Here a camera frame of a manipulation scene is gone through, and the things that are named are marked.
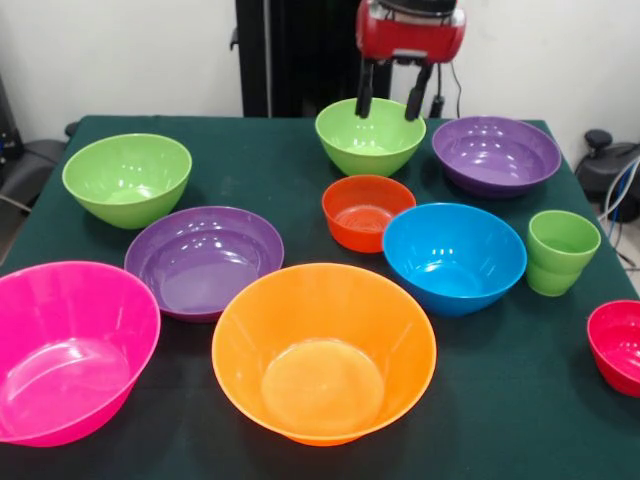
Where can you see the green plastic cup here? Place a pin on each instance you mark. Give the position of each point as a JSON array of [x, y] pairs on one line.
[[560, 260]]

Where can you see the blue plastic bowl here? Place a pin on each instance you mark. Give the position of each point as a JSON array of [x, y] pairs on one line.
[[450, 270]]

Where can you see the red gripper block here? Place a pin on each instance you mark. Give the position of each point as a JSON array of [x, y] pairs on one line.
[[410, 37]]

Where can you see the small red-pink plastic bowl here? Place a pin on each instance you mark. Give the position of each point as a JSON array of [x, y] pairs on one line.
[[620, 350]]

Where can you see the small orange-red plastic bowl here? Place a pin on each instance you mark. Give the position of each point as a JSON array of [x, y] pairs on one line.
[[360, 215]]

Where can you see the large orange plastic bowl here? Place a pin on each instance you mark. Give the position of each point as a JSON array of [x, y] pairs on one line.
[[320, 370]]

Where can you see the purple plastic bowl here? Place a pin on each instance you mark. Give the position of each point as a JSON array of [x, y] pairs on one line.
[[200, 270], [495, 160]]

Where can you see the dark green tablecloth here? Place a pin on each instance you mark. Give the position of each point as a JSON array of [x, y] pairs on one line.
[[250, 165]]

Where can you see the black pedestal column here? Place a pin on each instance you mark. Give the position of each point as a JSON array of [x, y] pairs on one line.
[[300, 50]]

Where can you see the large pink plastic bowl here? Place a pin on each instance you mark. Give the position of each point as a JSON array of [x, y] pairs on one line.
[[70, 350]]

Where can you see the green plastic bowl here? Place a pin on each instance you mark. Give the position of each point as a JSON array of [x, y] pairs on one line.
[[125, 175], [370, 150]]

